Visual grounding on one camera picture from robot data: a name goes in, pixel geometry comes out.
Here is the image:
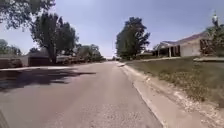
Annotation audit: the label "row of distant trees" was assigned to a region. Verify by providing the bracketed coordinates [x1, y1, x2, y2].
[74, 43, 106, 63]

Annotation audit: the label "tall dark roadside tree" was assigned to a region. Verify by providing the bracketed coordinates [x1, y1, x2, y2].
[115, 16, 151, 61]

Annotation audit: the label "grey asphalt road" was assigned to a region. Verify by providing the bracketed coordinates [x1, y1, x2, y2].
[0, 61, 164, 128]

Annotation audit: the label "dark bushy tree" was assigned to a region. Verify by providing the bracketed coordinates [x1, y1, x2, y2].
[57, 21, 80, 58]

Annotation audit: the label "concrete kerb and gutter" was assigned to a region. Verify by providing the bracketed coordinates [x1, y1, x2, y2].
[116, 62, 224, 128]

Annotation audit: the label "tall tree with trunk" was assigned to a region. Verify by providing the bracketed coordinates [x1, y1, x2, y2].
[29, 12, 63, 65]

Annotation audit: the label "dark wooden fence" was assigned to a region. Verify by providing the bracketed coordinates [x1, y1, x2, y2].
[0, 54, 53, 70]

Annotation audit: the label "dry grass verge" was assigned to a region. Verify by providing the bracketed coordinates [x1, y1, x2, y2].
[124, 58, 224, 108]

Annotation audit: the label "house with porch and garage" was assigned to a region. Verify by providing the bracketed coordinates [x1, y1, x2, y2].
[152, 29, 214, 59]

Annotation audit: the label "pale pavement across road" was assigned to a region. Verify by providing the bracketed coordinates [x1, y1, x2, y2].
[0, 65, 76, 72]

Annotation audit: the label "low tree behind fence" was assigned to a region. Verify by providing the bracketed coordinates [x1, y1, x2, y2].
[0, 38, 23, 56]

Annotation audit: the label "tree beside house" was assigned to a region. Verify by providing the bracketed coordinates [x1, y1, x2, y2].
[200, 13, 224, 57]

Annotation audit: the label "overhanging tree branches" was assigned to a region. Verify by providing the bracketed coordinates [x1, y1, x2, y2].
[0, 0, 56, 30]

